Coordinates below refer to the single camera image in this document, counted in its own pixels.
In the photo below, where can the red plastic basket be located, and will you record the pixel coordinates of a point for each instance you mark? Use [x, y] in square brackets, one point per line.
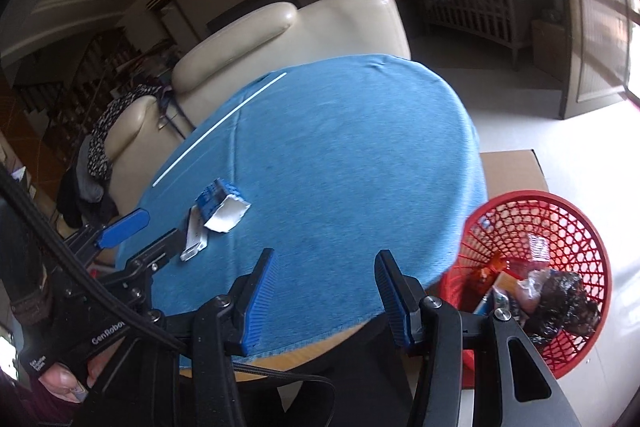
[565, 227]

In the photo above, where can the person's left hand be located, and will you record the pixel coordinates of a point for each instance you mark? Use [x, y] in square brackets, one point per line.
[65, 379]

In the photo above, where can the blue printed carton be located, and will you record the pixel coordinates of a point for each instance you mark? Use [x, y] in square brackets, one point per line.
[212, 199]

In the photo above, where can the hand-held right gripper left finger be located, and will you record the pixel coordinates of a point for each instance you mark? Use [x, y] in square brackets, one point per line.
[260, 302]

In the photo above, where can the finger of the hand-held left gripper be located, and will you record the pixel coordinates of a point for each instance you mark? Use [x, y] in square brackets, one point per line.
[157, 249]
[125, 224]

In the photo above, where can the wooden staircase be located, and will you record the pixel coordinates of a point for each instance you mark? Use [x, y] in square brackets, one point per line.
[75, 92]

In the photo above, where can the cream leather sofa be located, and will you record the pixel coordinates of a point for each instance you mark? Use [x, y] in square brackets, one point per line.
[330, 22]

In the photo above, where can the brown cardboard box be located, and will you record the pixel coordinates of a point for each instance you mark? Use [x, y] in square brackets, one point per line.
[510, 172]

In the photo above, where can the blue tablecloth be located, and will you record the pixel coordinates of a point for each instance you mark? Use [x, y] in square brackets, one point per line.
[340, 167]

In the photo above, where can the wooden crib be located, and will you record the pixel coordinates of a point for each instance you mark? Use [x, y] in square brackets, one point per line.
[475, 2]

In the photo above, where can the dark clothes pile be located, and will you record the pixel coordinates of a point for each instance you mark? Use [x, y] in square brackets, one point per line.
[85, 202]

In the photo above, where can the wooden door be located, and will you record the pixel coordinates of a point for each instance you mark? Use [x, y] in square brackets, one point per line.
[595, 32]

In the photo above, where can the white barcode packet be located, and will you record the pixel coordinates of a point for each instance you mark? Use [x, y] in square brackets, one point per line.
[192, 237]

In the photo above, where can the black white floral cloth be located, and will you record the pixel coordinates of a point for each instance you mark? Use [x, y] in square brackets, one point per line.
[100, 137]

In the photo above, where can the black plastic bag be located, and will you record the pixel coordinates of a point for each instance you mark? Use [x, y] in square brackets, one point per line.
[565, 302]

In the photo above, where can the thin white strip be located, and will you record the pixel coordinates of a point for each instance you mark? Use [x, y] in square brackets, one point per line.
[277, 79]

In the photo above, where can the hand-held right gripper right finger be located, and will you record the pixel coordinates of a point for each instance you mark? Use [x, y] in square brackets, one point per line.
[395, 302]

